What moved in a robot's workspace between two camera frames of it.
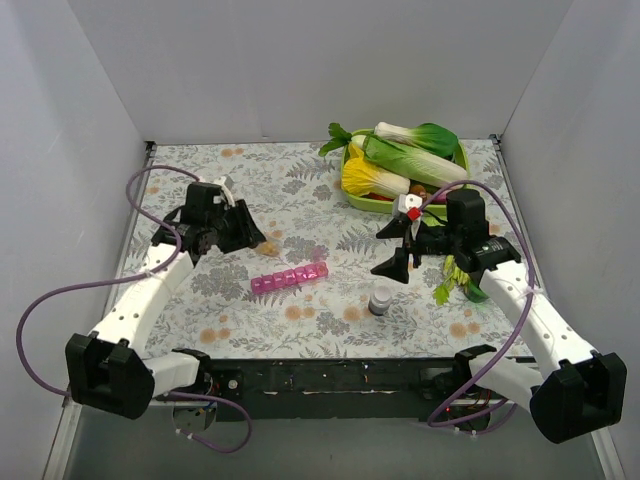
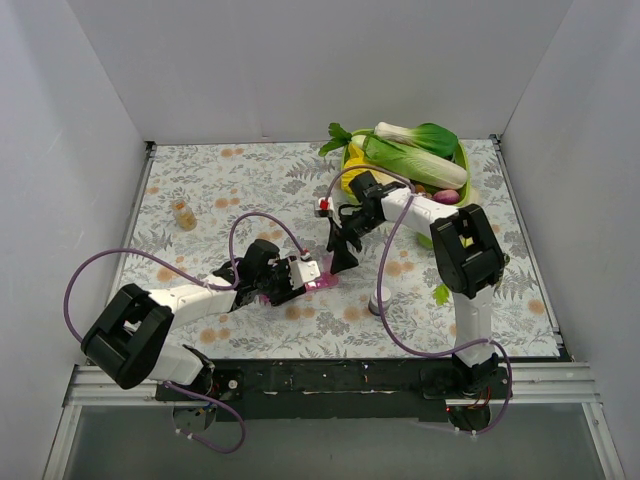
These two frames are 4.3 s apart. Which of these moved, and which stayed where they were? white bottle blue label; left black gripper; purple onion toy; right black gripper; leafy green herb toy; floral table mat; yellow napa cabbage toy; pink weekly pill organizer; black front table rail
Moved: right black gripper; pink weekly pill organizer; left black gripper
Stayed: white bottle blue label; floral table mat; leafy green herb toy; purple onion toy; black front table rail; yellow napa cabbage toy
